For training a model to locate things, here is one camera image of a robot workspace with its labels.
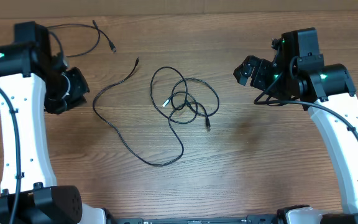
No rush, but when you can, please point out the black usb cable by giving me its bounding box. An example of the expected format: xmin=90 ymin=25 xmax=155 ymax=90
xmin=162 ymin=77 xmax=221 ymax=131
xmin=47 ymin=19 xmax=117 ymax=58
xmin=92 ymin=57 xmax=185 ymax=167

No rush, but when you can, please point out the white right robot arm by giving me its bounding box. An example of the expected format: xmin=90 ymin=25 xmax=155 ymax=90
xmin=233 ymin=27 xmax=358 ymax=223

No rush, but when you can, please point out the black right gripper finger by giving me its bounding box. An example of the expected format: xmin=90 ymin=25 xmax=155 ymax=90
xmin=240 ymin=55 xmax=262 ymax=73
xmin=233 ymin=69 xmax=252 ymax=86

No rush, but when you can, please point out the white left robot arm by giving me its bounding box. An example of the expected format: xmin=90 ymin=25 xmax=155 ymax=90
xmin=0 ymin=21 xmax=114 ymax=223

